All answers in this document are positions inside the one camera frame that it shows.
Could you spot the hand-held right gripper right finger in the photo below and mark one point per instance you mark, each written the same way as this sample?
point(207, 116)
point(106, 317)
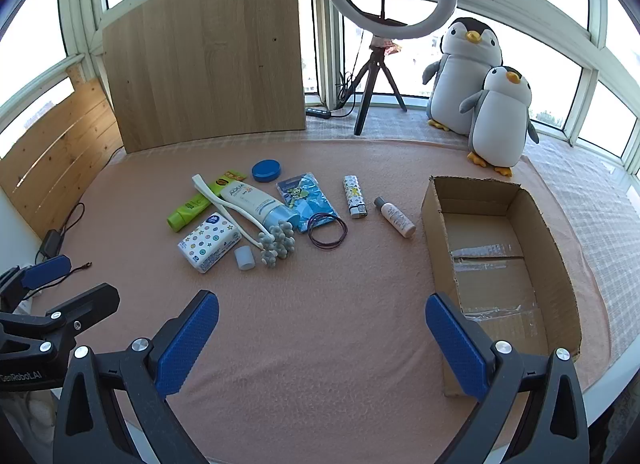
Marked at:
point(457, 349)

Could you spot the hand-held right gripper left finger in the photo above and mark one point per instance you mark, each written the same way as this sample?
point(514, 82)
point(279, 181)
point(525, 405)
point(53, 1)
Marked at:
point(187, 344)

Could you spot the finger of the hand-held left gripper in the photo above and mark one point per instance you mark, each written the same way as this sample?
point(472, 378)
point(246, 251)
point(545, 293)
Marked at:
point(45, 271)
point(75, 304)

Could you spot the cardboard box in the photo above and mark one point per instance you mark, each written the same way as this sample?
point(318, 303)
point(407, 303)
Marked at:
point(490, 284)

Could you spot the small beige lotion bottle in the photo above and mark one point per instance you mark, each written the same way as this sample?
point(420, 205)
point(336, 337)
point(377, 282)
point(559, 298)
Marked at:
point(395, 218)

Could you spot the white sunscreen tube blue cap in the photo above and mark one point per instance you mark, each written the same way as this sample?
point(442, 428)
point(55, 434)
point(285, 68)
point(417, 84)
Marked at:
point(250, 204)

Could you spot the white patterned lighter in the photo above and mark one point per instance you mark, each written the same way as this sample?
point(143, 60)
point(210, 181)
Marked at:
point(354, 196)

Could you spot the black power adapter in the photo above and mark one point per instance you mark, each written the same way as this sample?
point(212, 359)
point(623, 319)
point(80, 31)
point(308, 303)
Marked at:
point(50, 243)

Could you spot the star printed tissue pack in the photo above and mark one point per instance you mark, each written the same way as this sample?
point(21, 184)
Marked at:
point(207, 244)

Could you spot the small white cylinder cap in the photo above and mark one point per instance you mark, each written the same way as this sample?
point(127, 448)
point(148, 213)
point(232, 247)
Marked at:
point(245, 259)

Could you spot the pine wood slat panel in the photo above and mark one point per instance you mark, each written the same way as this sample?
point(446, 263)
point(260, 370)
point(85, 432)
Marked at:
point(55, 153)

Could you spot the green cream tube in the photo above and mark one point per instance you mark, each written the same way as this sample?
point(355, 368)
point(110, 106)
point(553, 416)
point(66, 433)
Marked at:
point(187, 211)

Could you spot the grey ball cluster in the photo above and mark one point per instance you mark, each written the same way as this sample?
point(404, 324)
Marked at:
point(277, 244)

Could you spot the blue carded pin badge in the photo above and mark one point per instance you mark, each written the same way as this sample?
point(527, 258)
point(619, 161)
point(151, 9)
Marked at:
point(310, 204)

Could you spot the blue round lid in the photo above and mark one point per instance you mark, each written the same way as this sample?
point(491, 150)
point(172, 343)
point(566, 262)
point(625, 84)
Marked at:
point(266, 171)

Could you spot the small penguin plush toy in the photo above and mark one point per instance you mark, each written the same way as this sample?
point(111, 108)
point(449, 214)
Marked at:
point(500, 123)

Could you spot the black power strip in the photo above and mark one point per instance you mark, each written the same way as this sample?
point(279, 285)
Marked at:
point(317, 112)

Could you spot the light oak wooden board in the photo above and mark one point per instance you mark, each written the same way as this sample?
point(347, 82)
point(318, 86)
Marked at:
point(200, 53)

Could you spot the large penguin plush toy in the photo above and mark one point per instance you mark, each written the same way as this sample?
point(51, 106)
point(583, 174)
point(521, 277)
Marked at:
point(460, 78)

